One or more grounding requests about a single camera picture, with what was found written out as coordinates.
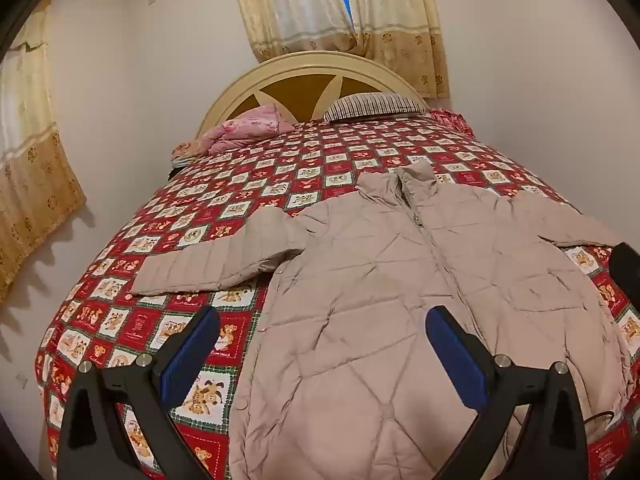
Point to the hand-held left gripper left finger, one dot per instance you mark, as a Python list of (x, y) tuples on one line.
[(192, 355)]

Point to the red frilled pillow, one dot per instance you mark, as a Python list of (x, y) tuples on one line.
[(450, 119)]

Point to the yellow patterned curtain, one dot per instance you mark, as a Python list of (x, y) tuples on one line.
[(35, 185), (300, 10)]

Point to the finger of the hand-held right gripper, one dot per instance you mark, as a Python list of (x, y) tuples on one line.
[(627, 272)]

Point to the printed pillow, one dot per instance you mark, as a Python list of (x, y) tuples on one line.
[(184, 152)]

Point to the beige quilted jacket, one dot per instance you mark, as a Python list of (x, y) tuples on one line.
[(350, 285)]

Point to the pink folded quilt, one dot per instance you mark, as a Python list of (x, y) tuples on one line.
[(245, 127)]

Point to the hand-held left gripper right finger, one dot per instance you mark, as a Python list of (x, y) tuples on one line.
[(457, 360)]

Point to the red checkered printed blanket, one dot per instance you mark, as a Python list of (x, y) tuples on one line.
[(225, 200)]

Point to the cream wooden headboard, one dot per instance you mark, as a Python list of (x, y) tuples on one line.
[(295, 91)]

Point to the striped pillow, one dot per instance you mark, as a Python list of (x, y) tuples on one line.
[(375, 106)]

